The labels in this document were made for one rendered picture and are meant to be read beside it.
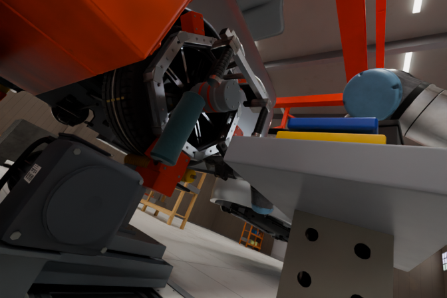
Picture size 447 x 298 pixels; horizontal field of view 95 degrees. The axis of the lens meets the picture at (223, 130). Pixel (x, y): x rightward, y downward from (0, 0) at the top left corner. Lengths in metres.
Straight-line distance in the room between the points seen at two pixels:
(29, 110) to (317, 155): 10.45
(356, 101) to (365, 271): 0.37
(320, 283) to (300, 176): 0.14
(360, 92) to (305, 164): 0.40
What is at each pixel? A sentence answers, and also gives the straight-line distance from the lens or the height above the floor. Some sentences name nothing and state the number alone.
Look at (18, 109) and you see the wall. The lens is 10.46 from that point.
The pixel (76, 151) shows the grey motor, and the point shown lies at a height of 0.39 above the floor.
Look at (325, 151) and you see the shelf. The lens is 0.17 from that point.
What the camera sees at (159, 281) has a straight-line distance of 1.01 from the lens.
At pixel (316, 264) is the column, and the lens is 0.29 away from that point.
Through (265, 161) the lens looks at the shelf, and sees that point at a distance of 0.18.
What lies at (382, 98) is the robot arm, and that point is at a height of 0.71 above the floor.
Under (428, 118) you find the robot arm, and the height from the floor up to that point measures 0.67.
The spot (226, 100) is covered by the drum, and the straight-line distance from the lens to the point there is 0.82.
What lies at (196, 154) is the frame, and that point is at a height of 0.60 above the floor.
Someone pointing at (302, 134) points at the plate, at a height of 0.46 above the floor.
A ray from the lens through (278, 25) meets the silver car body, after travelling 3.06.
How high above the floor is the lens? 0.36
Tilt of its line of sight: 24 degrees up
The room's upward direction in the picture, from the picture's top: 23 degrees clockwise
